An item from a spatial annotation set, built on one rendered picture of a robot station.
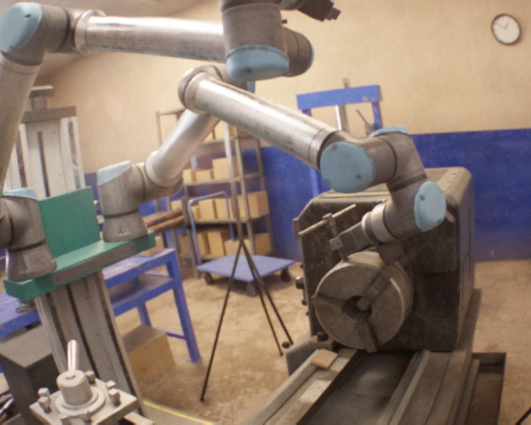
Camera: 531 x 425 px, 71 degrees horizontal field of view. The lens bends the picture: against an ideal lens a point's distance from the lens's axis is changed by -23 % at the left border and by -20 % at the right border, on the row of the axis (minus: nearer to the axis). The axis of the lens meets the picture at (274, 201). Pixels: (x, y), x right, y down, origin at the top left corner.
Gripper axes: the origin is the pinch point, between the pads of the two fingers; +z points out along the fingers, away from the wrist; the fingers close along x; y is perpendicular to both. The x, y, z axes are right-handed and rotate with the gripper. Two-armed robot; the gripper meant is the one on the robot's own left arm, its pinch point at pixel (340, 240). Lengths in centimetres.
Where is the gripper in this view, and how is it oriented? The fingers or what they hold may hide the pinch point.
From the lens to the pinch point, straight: 114.5
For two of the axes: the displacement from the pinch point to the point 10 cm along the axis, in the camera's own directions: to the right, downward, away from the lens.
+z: -4.5, 2.7, 8.5
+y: -4.3, -9.0, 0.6
